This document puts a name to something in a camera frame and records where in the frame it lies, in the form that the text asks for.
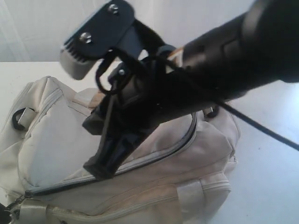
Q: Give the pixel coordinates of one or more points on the beige fabric duffel bag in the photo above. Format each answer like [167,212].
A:
[178,175]

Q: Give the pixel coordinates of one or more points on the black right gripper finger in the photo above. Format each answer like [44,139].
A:
[112,152]
[94,123]

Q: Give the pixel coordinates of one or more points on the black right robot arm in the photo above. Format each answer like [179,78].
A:
[256,48]

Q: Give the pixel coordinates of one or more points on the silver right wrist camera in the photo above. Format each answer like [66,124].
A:
[92,40]

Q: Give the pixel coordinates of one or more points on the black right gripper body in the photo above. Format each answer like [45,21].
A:
[154,90]

